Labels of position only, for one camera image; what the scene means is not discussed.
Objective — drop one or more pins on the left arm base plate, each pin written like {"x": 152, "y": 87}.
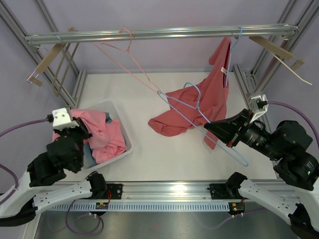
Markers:
{"x": 114, "y": 190}

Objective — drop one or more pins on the right beige clip hanger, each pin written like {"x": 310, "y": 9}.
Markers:
{"x": 279, "y": 53}

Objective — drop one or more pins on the left beige clip hanger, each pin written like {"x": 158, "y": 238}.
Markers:
{"x": 48, "y": 59}

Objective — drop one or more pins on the light pink t-shirt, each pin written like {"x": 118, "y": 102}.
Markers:
{"x": 97, "y": 129}

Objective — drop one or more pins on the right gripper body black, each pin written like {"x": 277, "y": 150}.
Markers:
{"x": 253, "y": 136}

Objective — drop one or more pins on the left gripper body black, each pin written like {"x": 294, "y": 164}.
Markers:
{"x": 79, "y": 132}

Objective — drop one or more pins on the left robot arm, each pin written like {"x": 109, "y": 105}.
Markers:
{"x": 29, "y": 196}

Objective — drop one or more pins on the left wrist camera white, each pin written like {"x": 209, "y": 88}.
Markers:
{"x": 61, "y": 119}

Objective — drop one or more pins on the aluminium front frame rail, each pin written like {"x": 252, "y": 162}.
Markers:
{"x": 174, "y": 191}

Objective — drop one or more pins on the blue-grey t-shirt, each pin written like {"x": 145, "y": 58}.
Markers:
{"x": 88, "y": 151}

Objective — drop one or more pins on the pink wire hanger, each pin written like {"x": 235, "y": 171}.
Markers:
{"x": 127, "y": 51}

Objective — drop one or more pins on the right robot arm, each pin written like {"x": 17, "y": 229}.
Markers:
{"x": 287, "y": 146}

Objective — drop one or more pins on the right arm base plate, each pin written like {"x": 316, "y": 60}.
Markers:
{"x": 221, "y": 191}

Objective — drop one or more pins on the aluminium hanging rail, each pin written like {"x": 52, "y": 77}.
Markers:
{"x": 281, "y": 30}

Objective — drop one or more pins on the beige clip hanger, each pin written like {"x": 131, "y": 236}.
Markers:
{"x": 48, "y": 59}
{"x": 279, "y": 53}

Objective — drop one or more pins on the white slotted cable duct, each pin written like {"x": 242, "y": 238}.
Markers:
{"x": 145, "y": 207}

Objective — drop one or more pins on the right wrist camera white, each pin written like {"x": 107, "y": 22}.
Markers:
{"x": 258, "y": 104}

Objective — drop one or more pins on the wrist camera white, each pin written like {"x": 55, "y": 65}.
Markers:
{"x": 61, "y": 119}
{"x": 258, "y": 104}

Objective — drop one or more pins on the dark pink t-shirt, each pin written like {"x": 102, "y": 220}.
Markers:
{"x": 197, "y": 105}

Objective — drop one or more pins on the white plastic basket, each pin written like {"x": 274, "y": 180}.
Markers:
{"x": 110, "y": 141}

